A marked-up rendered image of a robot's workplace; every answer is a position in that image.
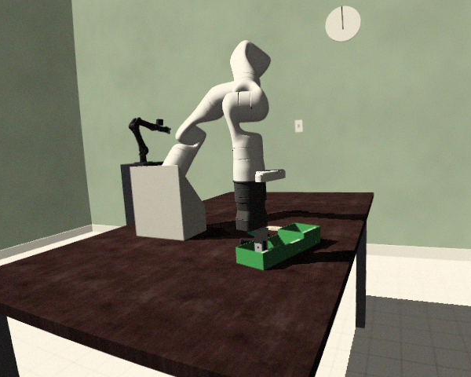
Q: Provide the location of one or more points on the green three-compartment bin rack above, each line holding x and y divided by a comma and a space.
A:
290, 240

